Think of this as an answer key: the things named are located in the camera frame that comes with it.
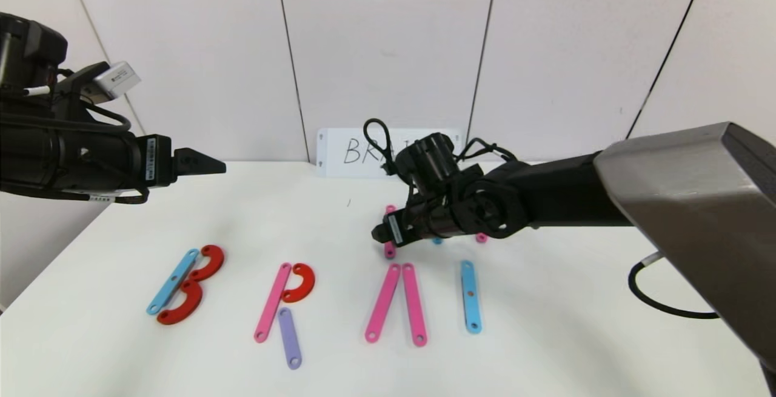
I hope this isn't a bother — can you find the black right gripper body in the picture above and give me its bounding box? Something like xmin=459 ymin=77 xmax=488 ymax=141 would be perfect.
xmin=383 ymin=198 xmax=455 ymax=248

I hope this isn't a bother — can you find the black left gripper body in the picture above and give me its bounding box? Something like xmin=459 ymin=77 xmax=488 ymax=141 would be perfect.
xmin=60 ymin=128 xmax=178 ymax=190

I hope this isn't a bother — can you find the small red arc piece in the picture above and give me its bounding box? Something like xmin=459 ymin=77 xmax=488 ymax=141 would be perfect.
xmin=281 ymin=263 xmax=316 ymax=304

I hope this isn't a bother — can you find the black left camera cable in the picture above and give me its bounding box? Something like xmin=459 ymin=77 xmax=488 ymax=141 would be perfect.
xmin=82 ymin=103 xmax=132 ymax=133

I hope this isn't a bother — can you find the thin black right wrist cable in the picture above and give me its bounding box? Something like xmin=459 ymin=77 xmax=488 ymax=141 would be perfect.
xmin=456 ymin=136 xmax=521 ymax=165

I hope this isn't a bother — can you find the white BRAIN word sign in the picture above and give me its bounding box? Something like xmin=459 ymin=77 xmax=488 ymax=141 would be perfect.
xmin=316 ymin=129 xmax=463 ymax=179

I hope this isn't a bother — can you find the large red arc piece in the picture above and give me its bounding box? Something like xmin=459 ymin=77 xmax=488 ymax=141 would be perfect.
xmin=157 ymin=280 xmax=204 ymax=325
xmin=189 ymin=245 xmax=226 ymax=282

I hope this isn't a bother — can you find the short purple bar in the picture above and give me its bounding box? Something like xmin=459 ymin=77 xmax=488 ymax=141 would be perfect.
xmin=277 ymin=307 xmax=303 ymax=370

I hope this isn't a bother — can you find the looped black camera cable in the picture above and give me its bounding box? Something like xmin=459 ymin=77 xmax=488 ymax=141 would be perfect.
xmin=364 ymin=118 xmax=402 ymax=178

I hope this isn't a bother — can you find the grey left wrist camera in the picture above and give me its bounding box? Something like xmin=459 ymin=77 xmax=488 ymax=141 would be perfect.
xmin=91 ymin=62 xmax=142 ymax=102

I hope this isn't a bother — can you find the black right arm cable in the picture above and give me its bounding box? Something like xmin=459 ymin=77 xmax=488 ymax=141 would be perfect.
xmin=627 ymin=250 xmax=721 ymax=320

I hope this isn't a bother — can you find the blue bar with orange dot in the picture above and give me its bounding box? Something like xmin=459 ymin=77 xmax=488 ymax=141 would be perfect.
xmin=460 ymin=261 xmax=483 ymax=334

